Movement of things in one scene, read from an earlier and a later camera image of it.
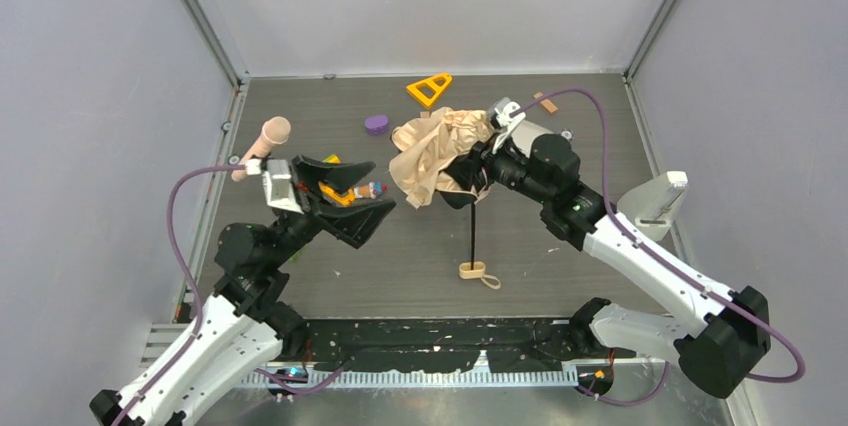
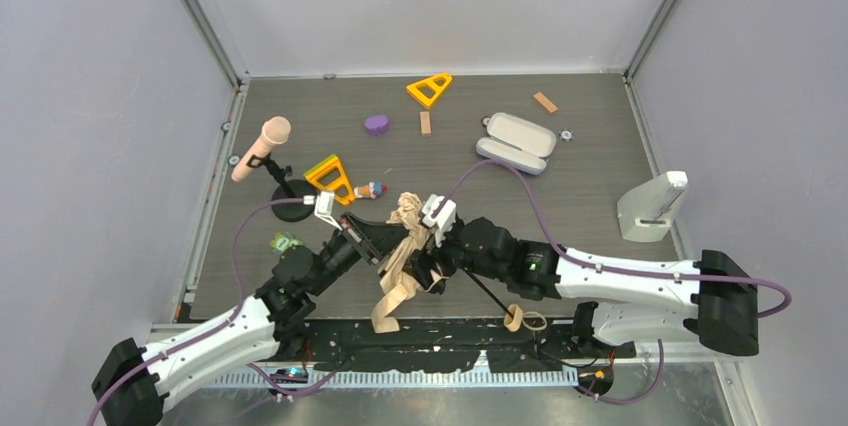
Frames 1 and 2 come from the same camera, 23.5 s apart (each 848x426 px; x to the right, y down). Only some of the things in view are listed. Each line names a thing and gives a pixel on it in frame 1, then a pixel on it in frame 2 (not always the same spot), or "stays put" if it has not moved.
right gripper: (468, 169) to (439, 256)
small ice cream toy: (373, 190) stays put
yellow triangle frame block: (428, 91) stays put
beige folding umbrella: (429, 147) to (409, 236)
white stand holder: (655, 203) stays put
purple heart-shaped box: (376, 125) stays put
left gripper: (308, 194) to (357, 237)
